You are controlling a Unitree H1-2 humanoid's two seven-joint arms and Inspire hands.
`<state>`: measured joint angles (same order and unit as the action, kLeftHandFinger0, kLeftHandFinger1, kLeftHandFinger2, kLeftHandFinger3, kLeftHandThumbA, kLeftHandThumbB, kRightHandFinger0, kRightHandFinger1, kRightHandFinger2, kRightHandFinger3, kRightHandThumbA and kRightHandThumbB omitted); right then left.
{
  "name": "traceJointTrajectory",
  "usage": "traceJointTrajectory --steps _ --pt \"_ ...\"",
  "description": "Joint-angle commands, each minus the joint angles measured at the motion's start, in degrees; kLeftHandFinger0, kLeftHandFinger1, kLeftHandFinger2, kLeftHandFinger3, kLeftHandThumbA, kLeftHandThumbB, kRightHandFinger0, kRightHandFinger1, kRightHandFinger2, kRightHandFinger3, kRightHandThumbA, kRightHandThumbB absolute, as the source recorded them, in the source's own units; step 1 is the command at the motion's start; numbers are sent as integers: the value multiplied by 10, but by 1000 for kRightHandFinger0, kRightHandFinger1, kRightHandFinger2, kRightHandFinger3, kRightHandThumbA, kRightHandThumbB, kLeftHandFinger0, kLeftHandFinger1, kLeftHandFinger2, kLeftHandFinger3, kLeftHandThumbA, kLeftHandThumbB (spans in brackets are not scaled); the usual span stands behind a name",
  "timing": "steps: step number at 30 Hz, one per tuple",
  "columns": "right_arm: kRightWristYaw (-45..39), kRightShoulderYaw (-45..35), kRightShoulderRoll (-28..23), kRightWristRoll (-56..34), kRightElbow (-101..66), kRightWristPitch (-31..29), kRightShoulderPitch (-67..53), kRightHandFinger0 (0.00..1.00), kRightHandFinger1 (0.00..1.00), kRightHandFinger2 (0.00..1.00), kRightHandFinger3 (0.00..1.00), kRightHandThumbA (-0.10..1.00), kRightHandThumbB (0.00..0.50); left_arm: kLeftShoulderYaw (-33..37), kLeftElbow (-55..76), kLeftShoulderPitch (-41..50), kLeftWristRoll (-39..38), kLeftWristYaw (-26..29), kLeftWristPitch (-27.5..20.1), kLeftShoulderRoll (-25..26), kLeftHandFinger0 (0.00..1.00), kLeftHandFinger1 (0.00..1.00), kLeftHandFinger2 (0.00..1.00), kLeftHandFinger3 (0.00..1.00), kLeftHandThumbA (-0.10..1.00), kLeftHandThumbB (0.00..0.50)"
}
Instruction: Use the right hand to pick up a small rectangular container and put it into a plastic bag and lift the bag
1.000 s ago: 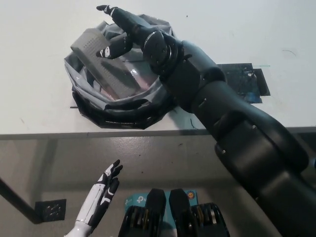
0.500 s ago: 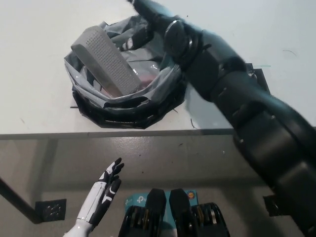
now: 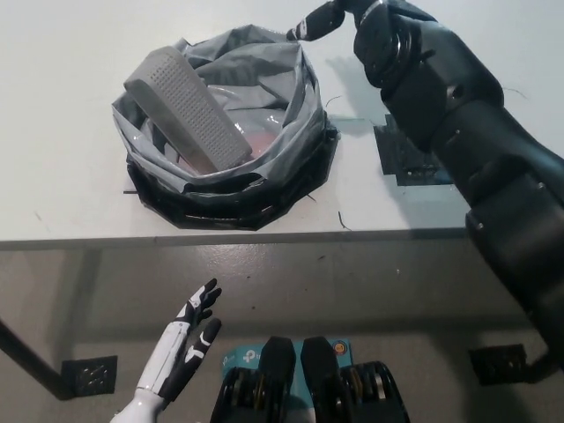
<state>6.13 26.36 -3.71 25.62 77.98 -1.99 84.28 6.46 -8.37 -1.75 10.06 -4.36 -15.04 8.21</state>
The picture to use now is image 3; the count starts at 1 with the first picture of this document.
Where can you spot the white and black left hand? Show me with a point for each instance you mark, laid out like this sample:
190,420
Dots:
176,348

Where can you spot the black and white right hand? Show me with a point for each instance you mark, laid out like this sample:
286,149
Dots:
379,35

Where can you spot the grey bag-lined black bin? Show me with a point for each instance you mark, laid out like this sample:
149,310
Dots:
286,79

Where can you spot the small grey perforated container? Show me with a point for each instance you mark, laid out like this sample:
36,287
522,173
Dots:
189,101

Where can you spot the curved dark thread scrap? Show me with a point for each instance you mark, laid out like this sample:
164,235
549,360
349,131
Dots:
333,100

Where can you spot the black perforated foot plate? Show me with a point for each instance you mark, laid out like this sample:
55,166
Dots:
498,365
88,374

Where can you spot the black and teal robot torso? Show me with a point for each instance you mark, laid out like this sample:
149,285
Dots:
277,365

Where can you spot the black tape marker patch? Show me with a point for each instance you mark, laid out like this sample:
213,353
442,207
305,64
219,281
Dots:
396,150

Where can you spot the long curved dark thread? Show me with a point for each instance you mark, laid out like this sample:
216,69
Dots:
514,91

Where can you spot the short dark thread scrap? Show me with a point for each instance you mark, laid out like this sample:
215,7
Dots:
343,220

